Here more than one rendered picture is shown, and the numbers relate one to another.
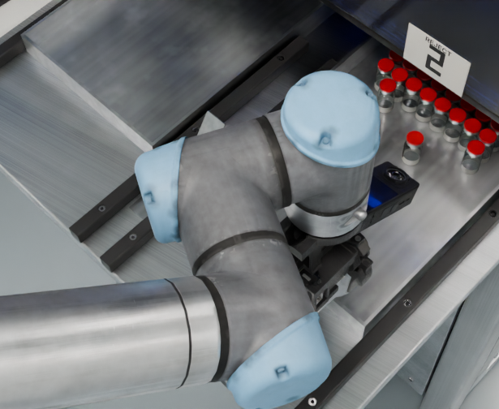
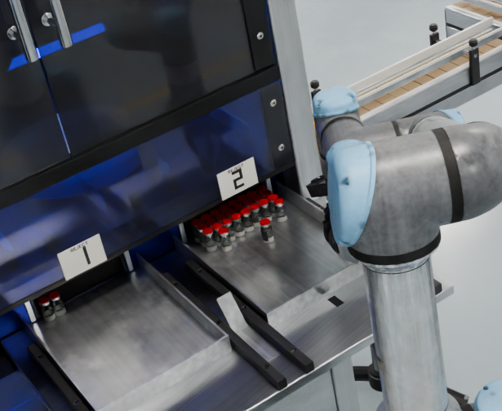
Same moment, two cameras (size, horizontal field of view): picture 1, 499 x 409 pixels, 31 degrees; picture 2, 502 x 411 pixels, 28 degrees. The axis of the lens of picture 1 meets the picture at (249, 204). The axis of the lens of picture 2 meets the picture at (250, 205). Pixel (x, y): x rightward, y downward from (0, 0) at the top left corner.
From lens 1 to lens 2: 144 cm
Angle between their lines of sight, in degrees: 54
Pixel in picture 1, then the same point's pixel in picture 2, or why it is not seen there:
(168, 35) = (124, 345)
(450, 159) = (274, 225)
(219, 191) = (367, 129)
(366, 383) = not seen: hidden behind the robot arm
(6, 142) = not seen: outside the picture
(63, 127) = (184, 400)
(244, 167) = (355, 126)
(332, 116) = (340, 94)
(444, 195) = (298, 229)
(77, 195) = (247, 390)
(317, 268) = not seen: hidden behind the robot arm
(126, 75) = (151, 366)
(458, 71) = (251, 168)
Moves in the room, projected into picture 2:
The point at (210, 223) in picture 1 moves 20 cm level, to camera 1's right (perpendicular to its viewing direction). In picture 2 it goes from (384, 132) to (387, 72)
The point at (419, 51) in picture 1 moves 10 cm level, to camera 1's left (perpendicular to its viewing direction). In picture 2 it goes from (228, 184) to (219, 214)
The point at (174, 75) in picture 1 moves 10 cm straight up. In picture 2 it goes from (162, 342) to (149, 298)
